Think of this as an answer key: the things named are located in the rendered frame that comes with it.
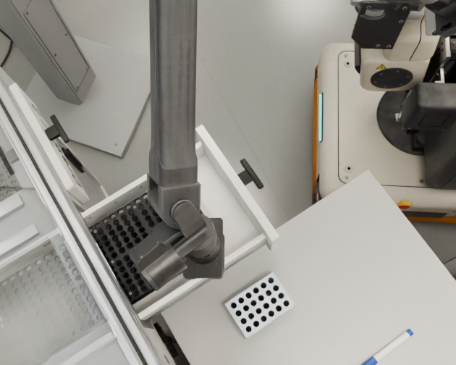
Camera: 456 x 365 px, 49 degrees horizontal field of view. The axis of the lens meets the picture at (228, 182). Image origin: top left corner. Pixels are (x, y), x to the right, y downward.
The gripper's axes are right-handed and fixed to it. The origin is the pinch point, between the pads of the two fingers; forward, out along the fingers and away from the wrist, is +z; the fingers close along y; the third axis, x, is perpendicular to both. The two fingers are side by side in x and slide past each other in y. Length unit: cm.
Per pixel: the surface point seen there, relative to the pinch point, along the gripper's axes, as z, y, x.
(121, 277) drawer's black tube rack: 6.7, 2.3, -17.8
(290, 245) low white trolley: 21.0, -6.9, 16.4
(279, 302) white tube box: 17.6, 6.0, 13.5
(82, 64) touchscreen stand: 75, -92, -59
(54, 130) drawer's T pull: 4.3, -28.7, -34.2
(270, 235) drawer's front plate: 4.1, -5.1, 11.5
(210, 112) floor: 94, -80, -10
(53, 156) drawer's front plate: 2.8, -22.0, -32.9
